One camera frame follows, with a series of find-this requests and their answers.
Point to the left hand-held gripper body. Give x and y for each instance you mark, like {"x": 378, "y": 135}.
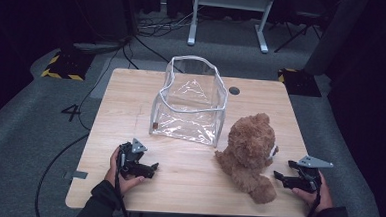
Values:
{"x": 138, "y": 146}

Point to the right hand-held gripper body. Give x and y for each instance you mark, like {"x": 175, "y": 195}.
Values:
{"x": 311, "y": 178}

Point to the brown teddy bear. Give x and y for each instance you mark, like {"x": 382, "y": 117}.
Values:
{"x": 249, "y": 148}

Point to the clear plastic bag white trim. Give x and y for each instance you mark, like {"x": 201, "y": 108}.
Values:
{"x": 186, "y": 128}

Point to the person's left hand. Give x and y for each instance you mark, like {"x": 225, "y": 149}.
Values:
{"x": 123, "y": 183}

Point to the person's right hand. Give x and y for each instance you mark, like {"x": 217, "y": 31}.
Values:
{"x": 321, "y": 200}

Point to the grey tape strip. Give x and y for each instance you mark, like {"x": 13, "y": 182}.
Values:
{"x": 79, "y": 175}

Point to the black yellow striped floor plate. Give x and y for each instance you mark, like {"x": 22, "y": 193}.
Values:
{"x": 66, "y": 65}
{"x": 299, "y": 82}

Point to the black round table grommet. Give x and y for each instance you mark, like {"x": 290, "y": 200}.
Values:
{"x": 234, "y": 90}

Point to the grey fabric cover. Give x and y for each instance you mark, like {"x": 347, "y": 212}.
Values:
{"x": 335, "y": 36}

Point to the black folding stand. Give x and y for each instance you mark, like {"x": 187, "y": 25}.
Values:
{"x": 306, "y": 15}

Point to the white metal desk frame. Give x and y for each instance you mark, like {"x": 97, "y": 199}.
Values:
{"x": 193, "y": 21}

